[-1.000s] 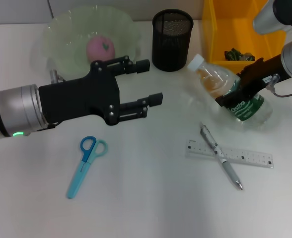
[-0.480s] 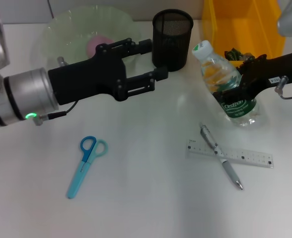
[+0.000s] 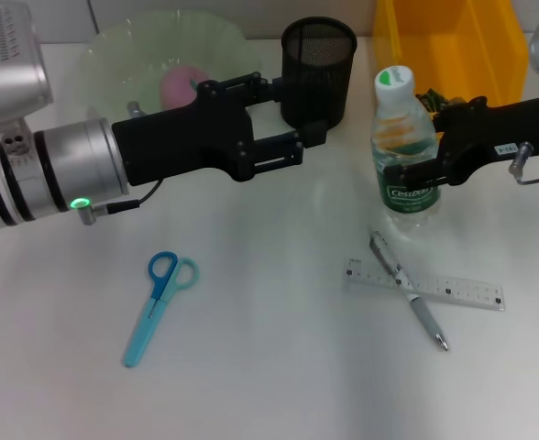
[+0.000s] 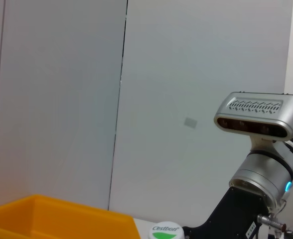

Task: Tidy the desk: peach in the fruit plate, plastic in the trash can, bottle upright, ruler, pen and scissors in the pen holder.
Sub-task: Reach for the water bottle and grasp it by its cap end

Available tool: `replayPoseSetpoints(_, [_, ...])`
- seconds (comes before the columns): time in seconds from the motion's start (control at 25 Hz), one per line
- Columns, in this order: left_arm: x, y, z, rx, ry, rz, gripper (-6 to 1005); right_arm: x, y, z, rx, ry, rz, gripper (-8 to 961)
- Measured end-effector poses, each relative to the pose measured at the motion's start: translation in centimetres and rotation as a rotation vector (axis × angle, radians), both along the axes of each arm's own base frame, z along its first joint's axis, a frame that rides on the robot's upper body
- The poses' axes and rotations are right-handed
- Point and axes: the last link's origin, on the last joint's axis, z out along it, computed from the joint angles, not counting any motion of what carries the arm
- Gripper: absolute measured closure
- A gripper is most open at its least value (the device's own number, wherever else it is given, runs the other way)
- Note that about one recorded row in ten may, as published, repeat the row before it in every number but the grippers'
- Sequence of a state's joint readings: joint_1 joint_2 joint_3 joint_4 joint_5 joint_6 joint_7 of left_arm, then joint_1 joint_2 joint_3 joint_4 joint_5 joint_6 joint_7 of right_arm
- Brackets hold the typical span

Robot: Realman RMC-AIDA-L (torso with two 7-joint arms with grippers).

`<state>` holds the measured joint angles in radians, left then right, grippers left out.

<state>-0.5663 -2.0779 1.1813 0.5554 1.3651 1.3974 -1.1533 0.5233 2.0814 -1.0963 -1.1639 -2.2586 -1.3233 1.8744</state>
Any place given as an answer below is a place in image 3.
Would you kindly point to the clear green-label water bottle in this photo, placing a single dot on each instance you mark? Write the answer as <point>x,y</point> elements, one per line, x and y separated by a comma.
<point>402,133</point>

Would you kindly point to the clear plastic ruler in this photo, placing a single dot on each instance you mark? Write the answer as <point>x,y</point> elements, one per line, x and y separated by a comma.
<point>462,289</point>

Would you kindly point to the yellow plastic bin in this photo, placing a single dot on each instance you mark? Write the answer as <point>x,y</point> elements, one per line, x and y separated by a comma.
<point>471,50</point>

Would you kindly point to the green plastic wrapper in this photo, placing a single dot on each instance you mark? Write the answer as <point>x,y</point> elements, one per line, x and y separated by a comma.
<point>430,98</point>

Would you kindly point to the blue scissors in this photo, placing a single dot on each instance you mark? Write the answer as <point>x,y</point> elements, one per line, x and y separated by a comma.
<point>143,330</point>

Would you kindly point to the black mesh pen holder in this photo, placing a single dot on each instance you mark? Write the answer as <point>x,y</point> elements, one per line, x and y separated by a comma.
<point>320,59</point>

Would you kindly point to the translucent green fruit bowl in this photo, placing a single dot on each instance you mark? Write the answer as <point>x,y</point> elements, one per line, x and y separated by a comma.
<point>132,59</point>

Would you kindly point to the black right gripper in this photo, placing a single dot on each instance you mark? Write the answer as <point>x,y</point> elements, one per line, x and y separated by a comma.
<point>489,130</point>

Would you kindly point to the pink peach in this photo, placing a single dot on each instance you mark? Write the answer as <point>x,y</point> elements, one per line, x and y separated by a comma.
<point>178,89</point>

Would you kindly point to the silver ballpoint pen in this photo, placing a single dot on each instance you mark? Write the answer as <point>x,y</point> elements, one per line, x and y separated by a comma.
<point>407,293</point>

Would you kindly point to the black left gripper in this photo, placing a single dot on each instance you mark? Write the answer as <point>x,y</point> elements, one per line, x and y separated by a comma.
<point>182,137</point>

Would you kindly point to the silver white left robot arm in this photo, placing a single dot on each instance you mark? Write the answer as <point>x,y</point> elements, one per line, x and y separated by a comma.
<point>31,174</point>

